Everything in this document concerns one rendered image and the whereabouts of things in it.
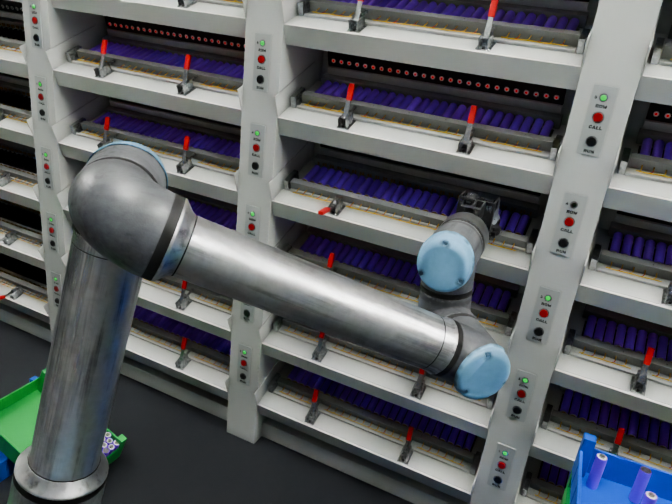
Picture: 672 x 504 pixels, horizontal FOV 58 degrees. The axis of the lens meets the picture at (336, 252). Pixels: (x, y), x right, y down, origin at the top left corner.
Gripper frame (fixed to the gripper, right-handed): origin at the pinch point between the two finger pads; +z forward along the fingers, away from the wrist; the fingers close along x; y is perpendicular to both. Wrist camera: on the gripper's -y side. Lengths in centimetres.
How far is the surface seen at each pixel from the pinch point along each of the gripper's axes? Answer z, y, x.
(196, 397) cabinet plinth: -2, -75, 72
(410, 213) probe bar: -3.1, -2.4, 15.1
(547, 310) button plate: -9.5, -13.5, -17.4
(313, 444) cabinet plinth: -4, -74, 32
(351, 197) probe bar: -2.6, -2.1, 29.5
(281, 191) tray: -2.4, -4.7, 47.6
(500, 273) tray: -7.7, -9.0, -6.8
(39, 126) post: -3, -3, 125
